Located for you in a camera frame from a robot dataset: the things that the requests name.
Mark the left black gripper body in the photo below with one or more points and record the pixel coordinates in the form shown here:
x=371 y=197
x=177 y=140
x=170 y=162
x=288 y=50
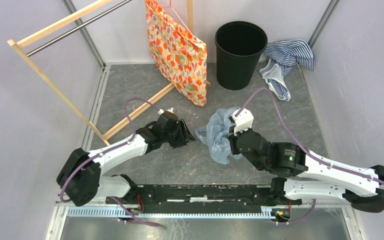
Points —
x=174 y=137

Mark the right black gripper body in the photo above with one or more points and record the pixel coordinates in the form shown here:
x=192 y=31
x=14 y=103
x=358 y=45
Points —
x=232 y=138

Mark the light blue plastic bag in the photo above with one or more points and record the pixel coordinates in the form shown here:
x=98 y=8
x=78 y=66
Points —
x=214 y=136

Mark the black plastic trash bin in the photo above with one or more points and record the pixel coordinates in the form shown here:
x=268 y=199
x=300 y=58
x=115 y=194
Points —
x=239 y=46

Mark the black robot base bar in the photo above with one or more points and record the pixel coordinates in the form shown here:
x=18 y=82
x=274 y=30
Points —
x=204 y=199

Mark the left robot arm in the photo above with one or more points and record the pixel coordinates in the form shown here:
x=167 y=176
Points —
x=83 y=176

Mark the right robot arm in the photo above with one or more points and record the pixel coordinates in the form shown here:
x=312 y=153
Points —
x=302 y=174

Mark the wooden clothes rack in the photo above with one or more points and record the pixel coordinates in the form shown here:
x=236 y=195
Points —
x=31 y=113

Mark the floral orange cloth bag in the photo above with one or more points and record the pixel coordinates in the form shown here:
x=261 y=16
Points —
x=180 y=56

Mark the blue striped cloth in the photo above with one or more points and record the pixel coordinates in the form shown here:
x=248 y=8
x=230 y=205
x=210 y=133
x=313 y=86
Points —
x=283 y=56

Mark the pink clothes hanger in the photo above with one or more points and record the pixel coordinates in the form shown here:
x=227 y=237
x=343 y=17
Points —
x=178 y=15

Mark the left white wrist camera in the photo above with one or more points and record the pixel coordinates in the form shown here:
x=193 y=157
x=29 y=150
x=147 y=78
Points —
x=168 y=112

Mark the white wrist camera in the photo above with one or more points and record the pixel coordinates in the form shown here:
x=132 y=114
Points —
x=242 y=120
x=168 y=112

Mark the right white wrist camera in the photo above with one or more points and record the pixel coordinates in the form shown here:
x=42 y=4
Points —
x=242 y=120

